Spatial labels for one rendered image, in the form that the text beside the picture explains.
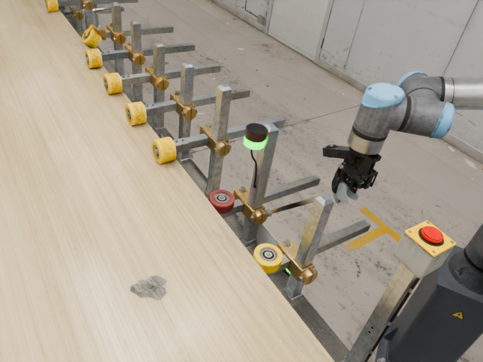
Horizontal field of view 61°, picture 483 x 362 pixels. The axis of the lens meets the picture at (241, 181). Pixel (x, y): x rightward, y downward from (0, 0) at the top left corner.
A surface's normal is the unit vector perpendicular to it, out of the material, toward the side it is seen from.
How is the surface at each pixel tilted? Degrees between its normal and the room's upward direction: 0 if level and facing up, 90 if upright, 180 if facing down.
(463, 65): 90
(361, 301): 0
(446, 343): 90
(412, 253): 90
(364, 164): 90
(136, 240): 0
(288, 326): 0
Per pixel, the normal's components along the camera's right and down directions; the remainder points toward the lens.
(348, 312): 0.13, -0.77
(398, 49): -0.81, 0.28
